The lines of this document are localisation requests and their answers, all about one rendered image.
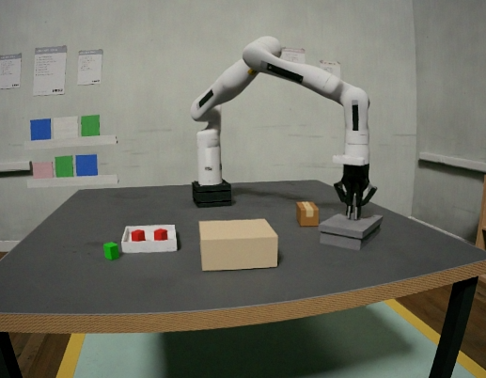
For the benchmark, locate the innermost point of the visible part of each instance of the brown cardboard box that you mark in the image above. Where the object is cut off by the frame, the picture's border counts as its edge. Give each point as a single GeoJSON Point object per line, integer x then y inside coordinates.
{"type": "Point", "coordinates": [307, 214]}

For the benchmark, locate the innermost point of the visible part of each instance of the red block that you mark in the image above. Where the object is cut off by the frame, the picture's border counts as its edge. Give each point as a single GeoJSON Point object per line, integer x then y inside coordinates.
{"type": "Point", "coordinates": [138, 235]}
{"type": "Point", "coordinates": [160, 234]}

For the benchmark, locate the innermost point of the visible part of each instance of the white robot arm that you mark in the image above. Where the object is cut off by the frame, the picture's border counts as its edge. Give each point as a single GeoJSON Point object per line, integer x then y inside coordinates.
{"type": "Point", "coordinates": [263, 55]}

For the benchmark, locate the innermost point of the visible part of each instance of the green block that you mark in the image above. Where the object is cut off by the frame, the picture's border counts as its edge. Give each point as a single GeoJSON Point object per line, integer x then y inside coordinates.
{"type": "Point", "coordinates": [111, 251]}

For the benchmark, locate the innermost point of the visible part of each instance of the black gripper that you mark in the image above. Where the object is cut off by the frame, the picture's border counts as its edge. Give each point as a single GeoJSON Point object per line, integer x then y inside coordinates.
{"type": "Point", "coordinates": [356, 183]}

